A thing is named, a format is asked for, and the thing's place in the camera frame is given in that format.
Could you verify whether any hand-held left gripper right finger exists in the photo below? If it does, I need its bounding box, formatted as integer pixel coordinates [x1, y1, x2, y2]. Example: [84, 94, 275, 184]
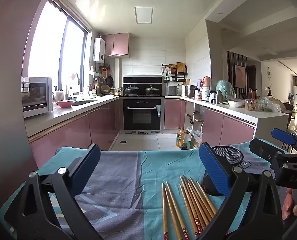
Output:
[199, 142, 284, 240]

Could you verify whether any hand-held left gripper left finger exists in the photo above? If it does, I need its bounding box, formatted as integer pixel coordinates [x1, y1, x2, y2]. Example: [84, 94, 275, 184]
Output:
[4, 144, 103, 240]

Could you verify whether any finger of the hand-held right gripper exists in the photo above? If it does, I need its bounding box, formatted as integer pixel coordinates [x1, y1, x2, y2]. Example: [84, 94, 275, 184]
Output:
[249, 138, 297, 173]
[271, 128, 297, 153]

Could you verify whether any black mesh utensil holder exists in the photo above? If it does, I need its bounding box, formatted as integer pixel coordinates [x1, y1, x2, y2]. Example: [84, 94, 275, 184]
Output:
[201, 146, 244, 197]

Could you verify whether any bundle of wooden chopsticks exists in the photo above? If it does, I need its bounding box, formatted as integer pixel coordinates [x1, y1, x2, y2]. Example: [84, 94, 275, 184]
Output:
[162, 176, 230, 240]

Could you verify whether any person's right hand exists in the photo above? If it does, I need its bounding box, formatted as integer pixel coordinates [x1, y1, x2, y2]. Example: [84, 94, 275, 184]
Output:
[282, 188, 297, 222]

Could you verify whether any plastic bag of greens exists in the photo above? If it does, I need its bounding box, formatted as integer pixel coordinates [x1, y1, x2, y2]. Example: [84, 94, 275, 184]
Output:
[258, 97, 282, 113]

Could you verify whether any white plastic bag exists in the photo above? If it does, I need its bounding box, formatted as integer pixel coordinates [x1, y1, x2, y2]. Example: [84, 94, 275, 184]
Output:
[191, 129, 203, 146]

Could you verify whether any dark cooking oil bottle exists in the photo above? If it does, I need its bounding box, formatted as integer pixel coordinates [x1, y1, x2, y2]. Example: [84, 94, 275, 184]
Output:
[182, 130, 192, 151]

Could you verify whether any long pink base cabinet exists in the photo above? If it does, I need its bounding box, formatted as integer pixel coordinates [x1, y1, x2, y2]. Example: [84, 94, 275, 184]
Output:
[29, 97, 120, 168]

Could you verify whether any pink peninsula base cabinet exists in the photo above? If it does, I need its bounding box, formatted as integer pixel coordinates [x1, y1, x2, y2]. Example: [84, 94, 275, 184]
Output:
[203, 107, 256, 147]

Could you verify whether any teal grey patterned tablecloth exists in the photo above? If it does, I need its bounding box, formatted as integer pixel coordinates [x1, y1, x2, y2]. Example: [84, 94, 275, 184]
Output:
[0, 142, 289, 240]

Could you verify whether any clear plastic container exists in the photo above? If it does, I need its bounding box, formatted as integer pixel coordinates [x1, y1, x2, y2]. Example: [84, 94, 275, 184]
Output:
[245, 100, 258, 111]

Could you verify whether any white kitchen countertop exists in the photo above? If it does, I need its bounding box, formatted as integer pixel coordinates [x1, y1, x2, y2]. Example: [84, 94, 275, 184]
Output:
[24, 94, 289, 147]

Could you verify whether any narrow pink base cabinet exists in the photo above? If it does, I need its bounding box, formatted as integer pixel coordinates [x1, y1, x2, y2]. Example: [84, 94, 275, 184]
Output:
[164, 99, 187, 130]

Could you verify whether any pink bowl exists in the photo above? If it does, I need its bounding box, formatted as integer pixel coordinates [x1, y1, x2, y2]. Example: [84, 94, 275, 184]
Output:
[57, 100, 74, 109]

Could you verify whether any black built-in oven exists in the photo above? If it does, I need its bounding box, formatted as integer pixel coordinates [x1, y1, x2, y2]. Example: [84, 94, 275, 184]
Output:
[122, 97, 164, 134]

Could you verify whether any steel stock pot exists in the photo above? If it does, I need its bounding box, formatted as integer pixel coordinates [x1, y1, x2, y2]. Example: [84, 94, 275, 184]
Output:
[185, 85, 198, 98]

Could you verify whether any pink kettle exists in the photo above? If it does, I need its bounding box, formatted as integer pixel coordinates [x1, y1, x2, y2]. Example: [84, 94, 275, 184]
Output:
[202, 76, 212, 98]

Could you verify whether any white countertop oven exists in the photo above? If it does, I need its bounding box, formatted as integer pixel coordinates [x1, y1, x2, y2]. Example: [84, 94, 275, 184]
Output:
[21, 77, 54, 119]

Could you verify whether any metal kitchen faucet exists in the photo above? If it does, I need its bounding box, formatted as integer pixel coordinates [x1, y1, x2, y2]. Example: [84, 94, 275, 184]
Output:
[74, 71, 83, 93]

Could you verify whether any black lidded wok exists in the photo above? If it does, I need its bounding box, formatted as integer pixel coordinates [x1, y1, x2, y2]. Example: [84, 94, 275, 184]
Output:
[123, 85, 140, 96]
[144, 85, 160, 96]

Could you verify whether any black range hood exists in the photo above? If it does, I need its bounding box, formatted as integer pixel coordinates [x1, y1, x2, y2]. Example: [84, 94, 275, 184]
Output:
[123, 75, 163, 84]

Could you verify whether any wooden cutting board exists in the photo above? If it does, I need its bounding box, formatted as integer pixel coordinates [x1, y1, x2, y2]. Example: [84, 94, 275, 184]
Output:
[176, 62, 187, 75]

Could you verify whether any white water heater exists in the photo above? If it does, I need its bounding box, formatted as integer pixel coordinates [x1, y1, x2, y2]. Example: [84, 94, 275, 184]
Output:
[93, 38, 106, 64]

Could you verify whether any grey refrigerator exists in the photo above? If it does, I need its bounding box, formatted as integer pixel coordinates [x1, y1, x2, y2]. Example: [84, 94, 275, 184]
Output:
[0, 0, 54, 205]

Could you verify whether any large kitchen window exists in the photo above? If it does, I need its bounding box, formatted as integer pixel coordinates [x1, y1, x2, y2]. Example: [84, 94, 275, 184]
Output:
[28, 0, 92, 98]

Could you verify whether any ceiling light panel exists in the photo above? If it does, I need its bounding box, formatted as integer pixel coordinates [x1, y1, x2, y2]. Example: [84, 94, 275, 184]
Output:
[134, 6, 154, 24]

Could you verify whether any framed wall picture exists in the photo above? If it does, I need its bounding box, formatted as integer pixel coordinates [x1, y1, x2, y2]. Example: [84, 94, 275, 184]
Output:
[235, 65, 247, 89]

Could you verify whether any black wall rack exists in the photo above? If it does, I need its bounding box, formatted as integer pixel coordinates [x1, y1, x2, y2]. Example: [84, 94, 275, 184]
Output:
[163, 64, 188, 82]

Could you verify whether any pink wall cabinet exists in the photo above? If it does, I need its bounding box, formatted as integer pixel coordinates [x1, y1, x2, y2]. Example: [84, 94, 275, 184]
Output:
[104, 33, 130, 57]

